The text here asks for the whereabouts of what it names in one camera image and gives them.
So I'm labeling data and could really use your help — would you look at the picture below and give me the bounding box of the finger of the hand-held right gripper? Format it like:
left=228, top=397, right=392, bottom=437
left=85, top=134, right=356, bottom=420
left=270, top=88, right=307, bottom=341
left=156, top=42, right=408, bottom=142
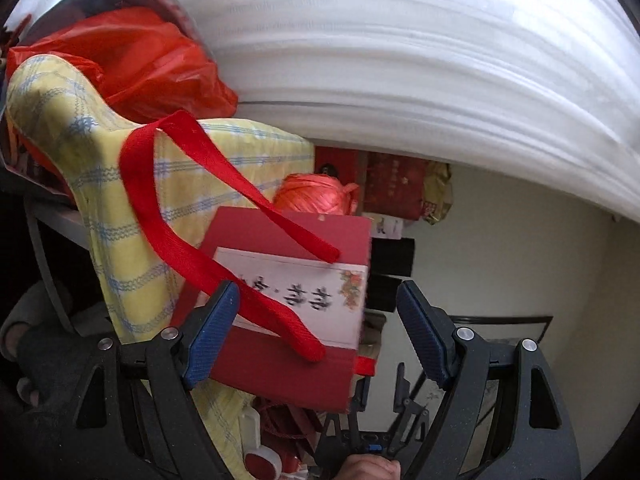
left=392, top=362, right=412, bottom=413
left=350, top=374, right=373, bottom=417

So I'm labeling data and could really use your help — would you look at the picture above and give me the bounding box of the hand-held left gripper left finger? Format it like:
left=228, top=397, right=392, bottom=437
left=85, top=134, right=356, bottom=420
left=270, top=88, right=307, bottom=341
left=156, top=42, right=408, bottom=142
left=75, top=280, right=242, bottom=480

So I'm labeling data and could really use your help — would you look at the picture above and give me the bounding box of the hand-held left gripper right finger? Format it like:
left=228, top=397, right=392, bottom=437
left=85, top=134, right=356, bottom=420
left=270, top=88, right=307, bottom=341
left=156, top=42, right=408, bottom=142
left=396, top=279, right=584, bottom=480

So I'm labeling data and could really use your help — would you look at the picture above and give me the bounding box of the red ribbon-handled gift bag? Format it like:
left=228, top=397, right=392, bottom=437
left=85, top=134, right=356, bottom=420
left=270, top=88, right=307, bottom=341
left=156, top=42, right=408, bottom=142
left=119, top=110, right=378, bottom=413

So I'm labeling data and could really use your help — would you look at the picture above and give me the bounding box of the white lint brush red pad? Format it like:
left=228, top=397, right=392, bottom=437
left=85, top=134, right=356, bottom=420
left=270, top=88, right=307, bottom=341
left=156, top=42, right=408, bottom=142
left=241, top=402, right=286, bottom=480

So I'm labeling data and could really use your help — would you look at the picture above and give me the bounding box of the red plastic twine ball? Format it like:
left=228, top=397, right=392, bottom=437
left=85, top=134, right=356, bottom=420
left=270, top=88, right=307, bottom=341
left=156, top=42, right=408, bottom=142
left=274, top=172, right=361, bottom=216

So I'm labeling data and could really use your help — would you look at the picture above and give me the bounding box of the person's right hand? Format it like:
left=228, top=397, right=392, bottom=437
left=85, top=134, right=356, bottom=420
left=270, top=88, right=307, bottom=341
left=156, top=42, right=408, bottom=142
left=339, top=454, right=402, bottom=480

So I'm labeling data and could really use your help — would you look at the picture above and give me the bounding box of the black speaker on stand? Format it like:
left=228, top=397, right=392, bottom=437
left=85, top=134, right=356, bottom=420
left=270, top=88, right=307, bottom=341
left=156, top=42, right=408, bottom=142
left=367, top=274, right=401, bottom=313
left=371, top=237, right=417, bottom=278

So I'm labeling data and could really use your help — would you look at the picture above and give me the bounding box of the framed ink painting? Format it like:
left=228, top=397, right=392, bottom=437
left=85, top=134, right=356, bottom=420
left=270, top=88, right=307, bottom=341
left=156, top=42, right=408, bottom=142
left=445, top=314, right=555, bottom=461

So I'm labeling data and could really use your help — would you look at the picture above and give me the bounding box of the lilac white tissue pack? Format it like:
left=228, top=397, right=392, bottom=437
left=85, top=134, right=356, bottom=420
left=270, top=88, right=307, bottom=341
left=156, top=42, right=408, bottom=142
left=374, top=214, right=403, bottom=238

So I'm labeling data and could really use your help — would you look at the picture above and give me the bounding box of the crumpled brown paper bag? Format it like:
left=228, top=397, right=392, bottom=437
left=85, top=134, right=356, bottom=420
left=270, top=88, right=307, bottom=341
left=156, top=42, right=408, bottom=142
left=422, top=162, right=455, bottom=226

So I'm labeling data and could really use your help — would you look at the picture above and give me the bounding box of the tall red gift box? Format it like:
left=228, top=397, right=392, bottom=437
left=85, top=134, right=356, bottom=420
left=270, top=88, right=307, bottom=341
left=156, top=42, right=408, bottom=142
left=361, top=152, right=430, bottom=222

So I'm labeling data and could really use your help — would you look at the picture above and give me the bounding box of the grey slipper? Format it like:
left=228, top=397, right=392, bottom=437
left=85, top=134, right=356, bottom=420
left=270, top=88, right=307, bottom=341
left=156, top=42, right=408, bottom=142
left=0, top=280, right=75, bottom=361

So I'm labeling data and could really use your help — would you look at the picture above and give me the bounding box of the yellow plaid tablecloth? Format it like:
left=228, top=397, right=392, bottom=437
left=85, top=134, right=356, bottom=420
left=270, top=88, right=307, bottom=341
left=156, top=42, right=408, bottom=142
left=5, top=55, right=316, bottom=480

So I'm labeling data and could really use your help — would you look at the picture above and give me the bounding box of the white curtain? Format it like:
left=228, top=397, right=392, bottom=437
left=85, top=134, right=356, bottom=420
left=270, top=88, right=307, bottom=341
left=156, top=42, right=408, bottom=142
left=5, top=0, right=640, bottom=223

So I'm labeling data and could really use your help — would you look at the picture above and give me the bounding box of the red plastic bag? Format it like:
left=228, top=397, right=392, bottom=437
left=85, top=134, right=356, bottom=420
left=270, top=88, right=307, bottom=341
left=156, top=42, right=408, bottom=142
left=5, top=7, right=240, bottom=123

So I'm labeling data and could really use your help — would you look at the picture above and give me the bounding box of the grey metal table frame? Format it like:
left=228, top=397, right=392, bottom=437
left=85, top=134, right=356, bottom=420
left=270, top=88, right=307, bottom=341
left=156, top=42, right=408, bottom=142
left=22, top=195, right=98, bottom=333

